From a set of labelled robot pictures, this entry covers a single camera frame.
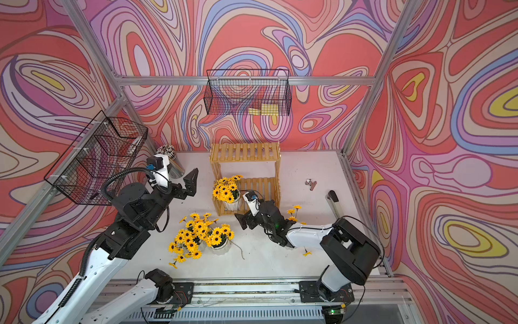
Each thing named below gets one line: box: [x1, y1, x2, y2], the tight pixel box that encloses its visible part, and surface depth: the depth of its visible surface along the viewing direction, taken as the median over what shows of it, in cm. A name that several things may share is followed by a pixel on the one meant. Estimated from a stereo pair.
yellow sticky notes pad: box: [248, 103, 279, 117], surface depth 86 cm
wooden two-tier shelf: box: [209, 141, 282, 216], surface depth 85 cm
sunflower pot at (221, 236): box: [209, 223, 236, 250], surface depth 75 cm
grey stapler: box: [325, 190, 344, 220], surface depth 96 cm
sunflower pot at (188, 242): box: [167, 212, 220, 269], surface depth 74 cm
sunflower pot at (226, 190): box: [213, 174, 244, 212], surface depth 84 cm
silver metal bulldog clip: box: [304, 178, 318, 192], surface depth 107 cm
